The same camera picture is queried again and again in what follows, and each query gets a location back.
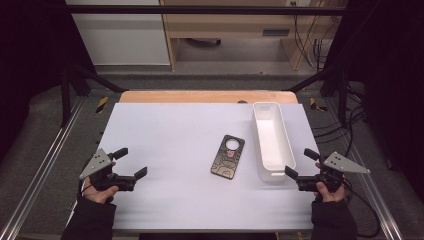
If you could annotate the aluminium rail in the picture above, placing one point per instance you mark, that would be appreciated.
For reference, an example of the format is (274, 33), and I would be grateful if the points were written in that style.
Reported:
(43, 166)
(376, 200)

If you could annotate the black curtain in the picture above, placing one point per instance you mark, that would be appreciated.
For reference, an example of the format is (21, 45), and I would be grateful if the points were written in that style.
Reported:
(393, 83)
(30, 66)

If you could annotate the white cabinet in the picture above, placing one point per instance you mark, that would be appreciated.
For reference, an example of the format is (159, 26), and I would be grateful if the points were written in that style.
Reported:
(121, 36)

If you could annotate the white plastic bin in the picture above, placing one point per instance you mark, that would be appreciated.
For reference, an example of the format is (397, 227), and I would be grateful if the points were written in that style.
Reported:
(273, 141)

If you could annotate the wooden desk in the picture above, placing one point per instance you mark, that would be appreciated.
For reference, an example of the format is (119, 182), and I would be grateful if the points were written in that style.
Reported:
(233, 25)

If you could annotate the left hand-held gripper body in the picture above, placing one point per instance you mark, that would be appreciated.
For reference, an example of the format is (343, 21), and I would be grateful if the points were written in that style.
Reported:
(97, 164)

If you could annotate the person's right hand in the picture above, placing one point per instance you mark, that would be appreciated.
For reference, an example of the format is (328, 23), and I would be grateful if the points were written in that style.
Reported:
(330, 196)

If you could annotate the yellow black tape marker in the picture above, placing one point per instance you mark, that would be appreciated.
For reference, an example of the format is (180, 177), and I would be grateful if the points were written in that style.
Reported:
(314, 104)
(102, 104)

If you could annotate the white table mat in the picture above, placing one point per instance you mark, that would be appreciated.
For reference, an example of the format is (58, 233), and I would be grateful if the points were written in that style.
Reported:
(173, 143)

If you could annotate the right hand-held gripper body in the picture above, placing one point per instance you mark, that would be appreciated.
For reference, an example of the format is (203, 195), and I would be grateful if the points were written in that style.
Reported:
(343, 165)

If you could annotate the dark patterned phone case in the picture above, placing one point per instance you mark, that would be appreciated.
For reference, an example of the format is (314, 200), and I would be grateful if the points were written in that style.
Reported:
(227, 157)

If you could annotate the black frame crossbar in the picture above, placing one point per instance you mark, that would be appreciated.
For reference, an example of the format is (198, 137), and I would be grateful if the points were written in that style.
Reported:
(206, 10)

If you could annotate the black metal stand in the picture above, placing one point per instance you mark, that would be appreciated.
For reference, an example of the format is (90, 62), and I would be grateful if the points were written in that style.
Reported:
(341, 90)
(71, 83)

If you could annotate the person's left hand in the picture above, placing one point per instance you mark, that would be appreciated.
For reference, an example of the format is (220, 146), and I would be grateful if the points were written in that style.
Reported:
(98, 195)

